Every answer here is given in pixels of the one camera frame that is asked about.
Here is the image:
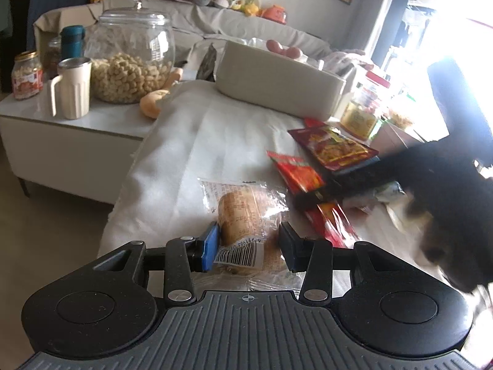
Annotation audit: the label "large glass peanut jar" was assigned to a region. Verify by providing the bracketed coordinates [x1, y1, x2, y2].
[84, 0, 176, 105]

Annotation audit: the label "small jar red label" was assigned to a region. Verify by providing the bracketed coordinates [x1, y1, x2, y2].
[11, 51, 44, 101]

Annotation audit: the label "cream mug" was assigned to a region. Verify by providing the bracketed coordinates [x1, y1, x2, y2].
[47, 57, 93, 120]

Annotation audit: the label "yellow nut packet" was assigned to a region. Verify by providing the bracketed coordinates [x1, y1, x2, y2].
[387, 107, 416, 130]

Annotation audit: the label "white coffee table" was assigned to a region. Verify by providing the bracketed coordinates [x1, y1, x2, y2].
[0, 85, 162, 206]

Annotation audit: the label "dark patterned cloth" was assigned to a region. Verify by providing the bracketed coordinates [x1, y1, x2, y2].
[196, 42, 217, 82]

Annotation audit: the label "pink white blanket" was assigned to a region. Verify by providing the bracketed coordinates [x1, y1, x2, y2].
[319, 48, 375, 76]

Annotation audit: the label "orange plush toy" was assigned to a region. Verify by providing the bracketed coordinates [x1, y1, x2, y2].
[261, 4, 289, 24]

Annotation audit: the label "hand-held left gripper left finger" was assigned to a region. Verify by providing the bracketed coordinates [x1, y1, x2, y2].
[92, 221, 221, 303]

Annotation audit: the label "glass jar brown contents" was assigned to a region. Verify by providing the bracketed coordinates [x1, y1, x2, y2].
[43, 35, 64, 80]

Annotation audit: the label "yellow duck plush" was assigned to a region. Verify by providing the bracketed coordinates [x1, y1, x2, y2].
[231, 2, 261, 18]

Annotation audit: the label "teal bottle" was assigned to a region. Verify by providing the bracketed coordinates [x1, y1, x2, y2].
[60, 25, 86, 61]

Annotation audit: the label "white cloth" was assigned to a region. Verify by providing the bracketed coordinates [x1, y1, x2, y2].
[98, 39, 493, 317]

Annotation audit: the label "blue cloth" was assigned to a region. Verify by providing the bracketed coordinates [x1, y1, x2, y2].
[26, 0, 98, 28]

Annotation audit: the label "beige tissue box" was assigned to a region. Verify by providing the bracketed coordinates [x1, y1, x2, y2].
[214, 41, 348, 121]

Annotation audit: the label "plastic jar red lid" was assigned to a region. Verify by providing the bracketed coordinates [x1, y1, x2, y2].
[340, 70, 392, 142]

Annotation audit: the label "silver snack packet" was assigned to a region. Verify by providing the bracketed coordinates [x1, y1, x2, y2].
[342, 183, 409, 213]

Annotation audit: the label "pink round toy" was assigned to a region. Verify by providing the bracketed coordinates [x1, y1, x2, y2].
[266, 39, 303, 59]

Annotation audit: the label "red clear snack packet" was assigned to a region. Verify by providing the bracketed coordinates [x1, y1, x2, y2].
[305, 202, 359, 249]

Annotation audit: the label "dark red snack packet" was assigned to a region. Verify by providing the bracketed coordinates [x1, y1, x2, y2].
[288, 124, 380, 172]

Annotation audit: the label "cardboard box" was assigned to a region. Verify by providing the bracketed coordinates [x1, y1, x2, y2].
[370, 119, 426, 152]

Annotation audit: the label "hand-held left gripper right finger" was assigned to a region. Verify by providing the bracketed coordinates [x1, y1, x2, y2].
[279, 221, 411, 304]

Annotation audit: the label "unwrapped bread roll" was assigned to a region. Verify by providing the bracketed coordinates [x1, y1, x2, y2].
[139, 89, 171, 118]

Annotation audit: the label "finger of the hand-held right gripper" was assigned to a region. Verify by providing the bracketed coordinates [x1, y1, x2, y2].
[324, 155, 405, 186]
[292, 183, 347, 211]

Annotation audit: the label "grey covered sofa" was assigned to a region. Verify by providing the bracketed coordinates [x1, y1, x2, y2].
[33, 0, 336, 58]

